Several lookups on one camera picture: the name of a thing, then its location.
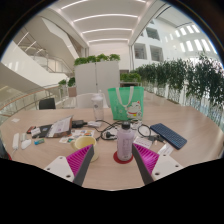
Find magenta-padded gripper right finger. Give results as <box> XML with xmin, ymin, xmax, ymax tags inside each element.
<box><xmin>131</xmin><ymin>143</ymin><xmax>184</xmax><ymax>186</ymax></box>

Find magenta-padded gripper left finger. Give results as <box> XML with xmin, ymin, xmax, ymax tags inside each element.
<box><xmin>43</xmin><ymin>143</ymin><xmax>96</xmax><ymax>188</ymax></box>

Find purple drink bottle black cap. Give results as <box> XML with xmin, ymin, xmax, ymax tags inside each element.
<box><xmin>116</xmin><ymin>121</ymin><xmax>135</xmax><ymax>163</ymax></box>

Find white paper sheet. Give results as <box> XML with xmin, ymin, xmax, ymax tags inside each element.
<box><xmin>133</xmin><ymin>135</ymin><xmax>153</xmax><ymax>150</ymax></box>

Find pale yellow mug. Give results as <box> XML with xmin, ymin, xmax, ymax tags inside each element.
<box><xmin>70</xmin><ymin>135</ymin><xmax>100</xmax><ymax>163</ymax></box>

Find colourful sticker sheet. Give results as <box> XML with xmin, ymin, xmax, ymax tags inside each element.
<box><xmin>59</xmin><ymin>129</ymin><xmax>96</xmax><ymax>144</ymax></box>

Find dark blue keyboard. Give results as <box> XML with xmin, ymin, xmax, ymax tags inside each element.
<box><xmin>149</xmin><ymin>122</ymin><xmax>188</xmax><ymax>150</ymax></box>

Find flat round red coaster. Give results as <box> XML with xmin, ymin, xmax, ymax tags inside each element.
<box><xmin>112</xmin><ymin>150</ymin><xmax>135</xmax><ymax>165</ymax></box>

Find black pouch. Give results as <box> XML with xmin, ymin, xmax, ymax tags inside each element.
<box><xmin>71</xmin><ymin>119</ymin><xmax>88</xmax><ymax>129</ymax></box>

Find open booklet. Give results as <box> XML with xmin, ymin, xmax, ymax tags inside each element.
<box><xmin>46</xmin><ymin>115</ymin><xmax>74</xmax><ymax>139</ymax></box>

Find small blue item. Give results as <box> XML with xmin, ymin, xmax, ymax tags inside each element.
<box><xmin>33</xmin><ymin>138</ymin><xmax>46</xmax><ymax>146</ymax></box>

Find white computer mouse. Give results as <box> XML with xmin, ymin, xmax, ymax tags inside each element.
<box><xmin>20</xmin><ymin>139</ymin><xmax>33</xmax><ymax>150</ymax></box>

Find clear shaker bottle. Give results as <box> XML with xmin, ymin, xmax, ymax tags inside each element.
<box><xmin>91</xmin><ymin>91</ymin><xmax>105</xmax><ymax>122</ymax></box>

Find green tote bag cat print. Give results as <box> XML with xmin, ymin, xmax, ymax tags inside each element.
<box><xmin>107</xmin><ymin>86</ymin><xmax>145</xmax><ymax>122</ymax></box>

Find black chair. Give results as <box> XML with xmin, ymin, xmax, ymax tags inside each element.
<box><xmin>38</xmin><ymin>97</ymin><xmax>57</xmax><ymax>111</ymax></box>

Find white power strip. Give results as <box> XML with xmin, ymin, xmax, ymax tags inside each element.
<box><xmin>12</xmin><ymin>132</ymin><xmax>20</xmax><ymax>151</ymax></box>

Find small potted green plant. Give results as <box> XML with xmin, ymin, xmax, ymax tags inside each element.
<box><xmin>58</xmin><ymin>77</ymin><xmax>78</xmax><ymax>98</ymax></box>

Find white cabinet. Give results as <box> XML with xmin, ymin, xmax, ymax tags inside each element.
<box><xmin>74</xmin><ymin>60</ymin><xmax>121</xmax><ymax>108</ymax></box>

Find row of green hedge plants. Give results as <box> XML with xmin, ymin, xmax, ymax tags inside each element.
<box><xmin>119</xmin><ymin>53</ymin><xmax>224</xmax><ymax>118</ymax></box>

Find green plants atop cabinet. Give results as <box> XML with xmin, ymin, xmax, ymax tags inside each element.
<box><xmin>73</xmin><ymin>53</ymin><xmax>122</xmax><ymax>67</ymax></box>

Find ceiling light strips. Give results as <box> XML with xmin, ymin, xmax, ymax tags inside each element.
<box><xmin>59</xmin><ymin>0</ymin><xmax>148</xmax><ymax>44</ymax></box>

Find black cables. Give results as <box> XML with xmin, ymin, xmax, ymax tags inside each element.
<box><xmin>94</xmin><ymin>119</ymin><xmax>164</xmax><ymax>143</ymax></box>

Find glass railing with wooden rail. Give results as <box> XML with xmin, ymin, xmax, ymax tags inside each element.
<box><xmin>0</xmin><ymin>83</ymin><xmax>63</xmax><ymax>124</ymax></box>

